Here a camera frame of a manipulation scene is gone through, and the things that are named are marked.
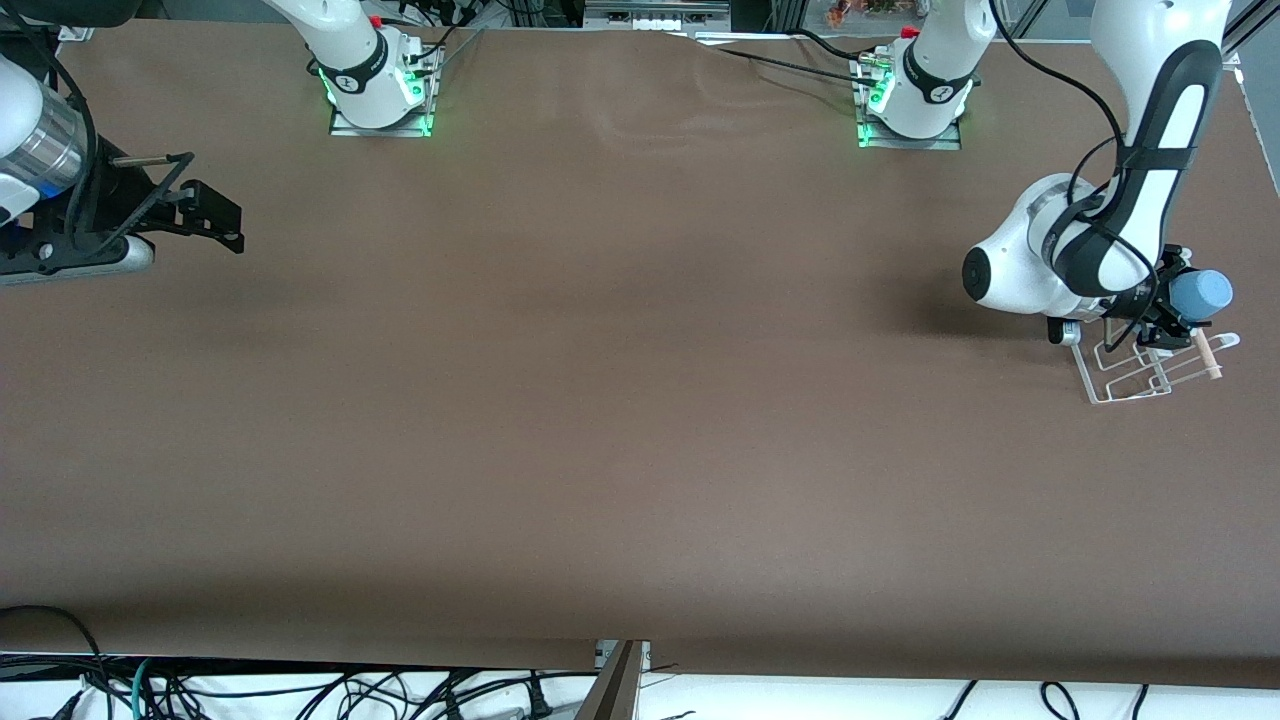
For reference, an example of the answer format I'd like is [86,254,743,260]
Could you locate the orange red background objects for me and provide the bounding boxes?
[828,0,901,27]

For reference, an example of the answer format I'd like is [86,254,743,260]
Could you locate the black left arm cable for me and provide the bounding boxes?
[988,0,1166,346]

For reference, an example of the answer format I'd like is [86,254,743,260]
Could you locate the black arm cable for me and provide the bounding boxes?
[988,0,1166,346]
[0,15,196,251]

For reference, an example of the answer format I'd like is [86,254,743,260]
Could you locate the light blue plastic cup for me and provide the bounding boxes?
[1168,268,1234,323]

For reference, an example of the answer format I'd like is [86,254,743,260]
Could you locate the thin grey cable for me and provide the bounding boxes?
[425,28,488,81]

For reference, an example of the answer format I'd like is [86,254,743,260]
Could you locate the brown table cover sheet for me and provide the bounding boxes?
[0,18,1280,691]

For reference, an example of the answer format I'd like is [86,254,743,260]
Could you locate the white wire cup rack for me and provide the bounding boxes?
[1068,318,1242,406]

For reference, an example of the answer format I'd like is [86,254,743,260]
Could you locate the aluminium frame profile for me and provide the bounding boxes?
[575,640,653,720]

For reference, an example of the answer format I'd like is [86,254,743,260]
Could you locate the black table cable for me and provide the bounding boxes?
[793,28,877,61]
[690,33,881,89]

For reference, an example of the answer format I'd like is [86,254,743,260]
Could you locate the black looped floor cable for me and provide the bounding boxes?
[0,604,111,720]

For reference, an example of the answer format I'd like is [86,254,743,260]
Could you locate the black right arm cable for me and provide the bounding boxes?
[0,15,196,251]

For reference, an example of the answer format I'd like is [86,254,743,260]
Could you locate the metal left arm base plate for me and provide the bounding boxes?
[853,55,964,152]

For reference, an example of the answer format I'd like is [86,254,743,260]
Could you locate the white power strip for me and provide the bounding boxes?
[585,0,732,32]

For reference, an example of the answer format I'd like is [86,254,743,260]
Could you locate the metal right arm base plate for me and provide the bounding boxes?
[328,45,441,139]

